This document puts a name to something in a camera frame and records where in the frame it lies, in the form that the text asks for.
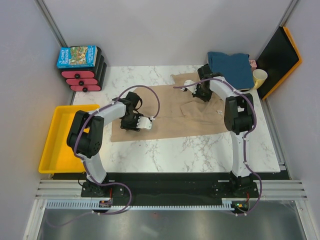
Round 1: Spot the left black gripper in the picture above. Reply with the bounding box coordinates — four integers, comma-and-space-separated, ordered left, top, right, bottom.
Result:
120, 113, 143, 133

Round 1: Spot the beige t-shirt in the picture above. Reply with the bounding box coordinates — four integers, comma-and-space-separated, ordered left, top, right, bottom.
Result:
110, 85, 227, 143

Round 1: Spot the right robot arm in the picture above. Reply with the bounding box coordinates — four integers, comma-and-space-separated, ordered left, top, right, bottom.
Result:
192, 64, 256, 197

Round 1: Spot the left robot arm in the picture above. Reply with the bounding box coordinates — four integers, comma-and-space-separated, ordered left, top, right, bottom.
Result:
66, 92, 144, 197

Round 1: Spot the folded blue t-shirt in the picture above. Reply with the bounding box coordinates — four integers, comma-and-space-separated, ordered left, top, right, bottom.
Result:
207, 51, 254, 90

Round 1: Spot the pink box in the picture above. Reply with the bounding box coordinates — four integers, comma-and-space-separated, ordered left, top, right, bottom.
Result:
249, 59, 257, 71

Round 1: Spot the yellow mug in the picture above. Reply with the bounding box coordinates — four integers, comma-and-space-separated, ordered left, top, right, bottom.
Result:
252, 69, 268, 89

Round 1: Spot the black pink drawer unit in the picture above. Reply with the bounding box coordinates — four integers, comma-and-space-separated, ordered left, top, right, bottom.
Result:
58, 47, 107, 93

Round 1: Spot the blue treehouse book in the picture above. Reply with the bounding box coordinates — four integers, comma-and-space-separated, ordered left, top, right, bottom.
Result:
56, 45, 101, 69

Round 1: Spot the yellow plastic bin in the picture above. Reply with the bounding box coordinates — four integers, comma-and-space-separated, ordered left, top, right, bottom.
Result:
38, 104, 100, 174

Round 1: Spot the black orange tray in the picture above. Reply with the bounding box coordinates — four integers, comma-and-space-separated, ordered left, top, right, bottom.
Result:
256, 26, 303, 100

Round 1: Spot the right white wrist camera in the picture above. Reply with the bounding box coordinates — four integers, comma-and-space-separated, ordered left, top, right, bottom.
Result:
182, 79, 198, 94

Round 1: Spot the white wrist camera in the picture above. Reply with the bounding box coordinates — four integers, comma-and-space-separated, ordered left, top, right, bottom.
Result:
136, 116, 155, 130
182, 79, 198, 94

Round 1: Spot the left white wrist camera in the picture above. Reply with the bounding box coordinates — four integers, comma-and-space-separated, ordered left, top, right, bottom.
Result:
136, 116, 155, 130

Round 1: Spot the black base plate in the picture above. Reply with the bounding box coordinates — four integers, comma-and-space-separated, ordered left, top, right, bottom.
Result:
81, 173, 259, 205

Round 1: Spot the aluminium frame rail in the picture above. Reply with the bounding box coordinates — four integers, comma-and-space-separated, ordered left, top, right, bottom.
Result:
35, 180, 82, 200

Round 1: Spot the white cable duct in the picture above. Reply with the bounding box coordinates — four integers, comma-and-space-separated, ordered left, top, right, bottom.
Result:
45, 199, 235, 211

